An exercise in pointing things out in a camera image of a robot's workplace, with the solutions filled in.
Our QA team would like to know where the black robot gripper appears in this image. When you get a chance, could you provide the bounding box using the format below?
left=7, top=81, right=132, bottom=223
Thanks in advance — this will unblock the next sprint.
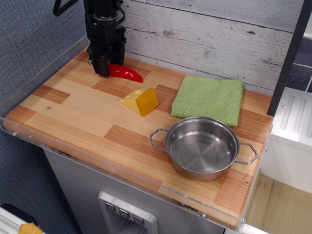
left=85, top=12, right=126, bottom=78

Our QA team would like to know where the red toy chili pepper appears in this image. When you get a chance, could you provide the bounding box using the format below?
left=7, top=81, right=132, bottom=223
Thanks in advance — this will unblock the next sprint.
left=108, top=63, right=143, bottom=83

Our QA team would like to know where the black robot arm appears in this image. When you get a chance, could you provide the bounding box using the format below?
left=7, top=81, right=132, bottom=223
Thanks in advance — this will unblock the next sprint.
left=84, top=0, right=126, bottom=78

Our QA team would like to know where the stainless steel pot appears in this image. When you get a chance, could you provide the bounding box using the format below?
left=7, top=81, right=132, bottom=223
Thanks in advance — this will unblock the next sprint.
left=164, top=117, right=258, bottom=181

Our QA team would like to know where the yellow toy cheese wedge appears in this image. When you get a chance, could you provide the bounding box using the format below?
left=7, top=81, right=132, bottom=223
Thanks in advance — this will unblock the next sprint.
left=120, top=88, right=158, bottom=116

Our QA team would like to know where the green folded cloth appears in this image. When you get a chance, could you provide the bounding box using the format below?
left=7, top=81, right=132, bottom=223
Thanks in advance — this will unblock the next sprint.
left=171, top=76, right=244, bottom=127

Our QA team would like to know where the grey toy fridge cabinet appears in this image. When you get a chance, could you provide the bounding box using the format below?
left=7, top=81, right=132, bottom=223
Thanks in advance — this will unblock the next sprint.
left=44, top=150, right=225, bottom=234

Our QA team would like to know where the silver dispenser button panel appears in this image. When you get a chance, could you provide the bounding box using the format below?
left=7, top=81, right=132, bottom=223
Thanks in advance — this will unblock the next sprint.
left=98, top=191, right=158, bottom=234

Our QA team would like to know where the dark grey right post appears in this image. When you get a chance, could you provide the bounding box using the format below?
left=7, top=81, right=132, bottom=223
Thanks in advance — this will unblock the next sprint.
left=267, top=0, right=312, bottom=117

